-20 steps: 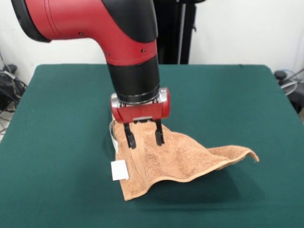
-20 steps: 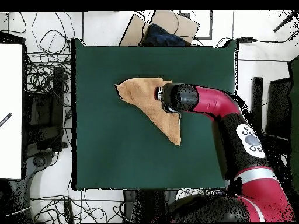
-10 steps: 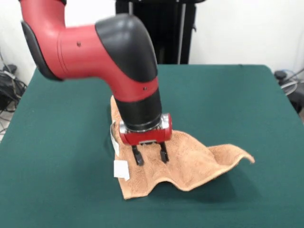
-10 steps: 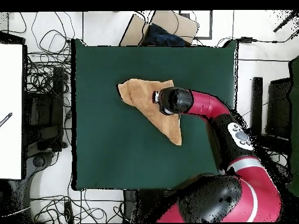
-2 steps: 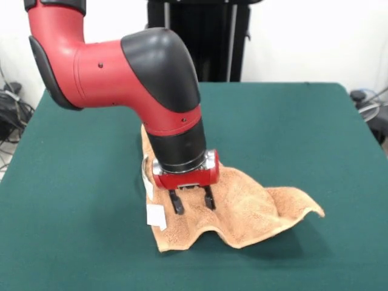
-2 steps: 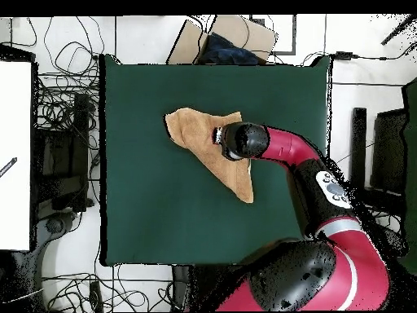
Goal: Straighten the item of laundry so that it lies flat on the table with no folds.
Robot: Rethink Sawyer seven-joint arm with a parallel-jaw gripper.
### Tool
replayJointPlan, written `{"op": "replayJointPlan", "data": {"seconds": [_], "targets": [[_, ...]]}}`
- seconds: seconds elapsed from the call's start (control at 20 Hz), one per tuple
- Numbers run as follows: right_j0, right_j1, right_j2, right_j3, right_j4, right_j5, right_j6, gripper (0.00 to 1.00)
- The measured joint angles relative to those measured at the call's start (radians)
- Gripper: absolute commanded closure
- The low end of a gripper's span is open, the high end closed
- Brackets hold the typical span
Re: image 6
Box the tan terry towel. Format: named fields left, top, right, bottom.
left=164, top=107, right=254, bottom=204

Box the white flat panel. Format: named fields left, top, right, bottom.
left=0, top=60, right=33, bottom=251

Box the dark blue garment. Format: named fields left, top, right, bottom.
left=198, top=32, right=261, bottom=65

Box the dark green table cloth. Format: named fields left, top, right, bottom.
left=99, top=54, right=333, bottom=267

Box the open cardboard box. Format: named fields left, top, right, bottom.
left=166, top=14, right=278, bottom=65

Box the black upright bar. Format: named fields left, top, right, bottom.
left=349, top=107, right=368, bottom=193

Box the black chair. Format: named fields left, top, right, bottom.
left=370, top=108, right=408, bottom=196
left=32, top=92, right=95, bottom=213

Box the grey wheeled chair base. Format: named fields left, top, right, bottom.
left=0, top=210, right=82, bottom=311

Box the green cloth draped stand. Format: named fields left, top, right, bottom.
left=386, top=77, right=417, bottom=276

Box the black power strip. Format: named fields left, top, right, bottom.
left=89, top=280, right=104, bottom=313

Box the black wheeled chair base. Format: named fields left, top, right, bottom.
left=377, top=224, right=408, bottom=263

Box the black slanted pole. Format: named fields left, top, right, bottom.
left=380, top=14, right=417, bottom=46

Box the dark rectangular frame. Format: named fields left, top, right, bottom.
left=248, top=14, right=297, bottom=56

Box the black cable tangle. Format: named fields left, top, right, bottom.
left=42, top=263, right=173, bottom=312
left=33, top=15, right=107, bottom=131
left=364, top=201, right=405, bottom=236

